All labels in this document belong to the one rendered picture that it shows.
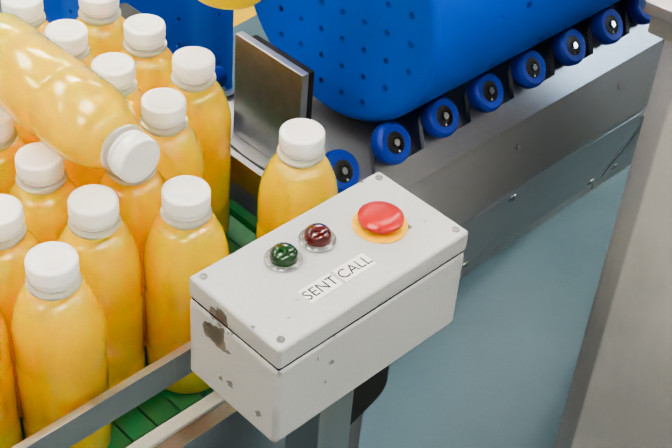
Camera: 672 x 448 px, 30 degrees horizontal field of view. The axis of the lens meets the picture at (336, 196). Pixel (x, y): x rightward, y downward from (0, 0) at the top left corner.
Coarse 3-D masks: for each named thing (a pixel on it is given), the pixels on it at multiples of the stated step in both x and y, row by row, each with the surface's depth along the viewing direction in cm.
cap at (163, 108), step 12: (144, 96) 108; (156, 96) 108; (168, 96) 108; (180, 96) 109; (144, 108) 107; (156, 108) 107; (168, 108) 107; (180, 108) 107; (144, 120) 108; (156, 120) 107; (168, 120) 107; (180, 120) 108
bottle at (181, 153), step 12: (144, 132) 109; (156, 132) 108; (168, 132) 108; (180, 132) 109; (192, 132) 110; (168, 144) 108; (180, 144) 109; (192, 144) 110; (168, 156) 108; (180, 156) 109; (192, 156) 110; (156, 168) 109; (168, 168) 109; (180, 168) 109; (192, 168) 110
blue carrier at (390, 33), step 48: (288, 0) 132; (336, 0) 126; (384, 0) 121; (432, 0) 117; (480, 0) 120; (528, 0) 126; (576, 0) 134; (288, 48) 135; (336, 48) 129; (384, 48) 124; (432, 48) 119; (480, 48) 125; (528, 48) 137; (336, 96) 133; (384, 96) 127; (432, 96) 126
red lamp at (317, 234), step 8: (312, 224) 95; (320, 224) 95; (304, 232) 95; (312, 232) 94; (320, 232) 94; (328, 232) 95; (304, 240) 95; (312, 240) 94; (320, 240) 94; (328, 240) 95
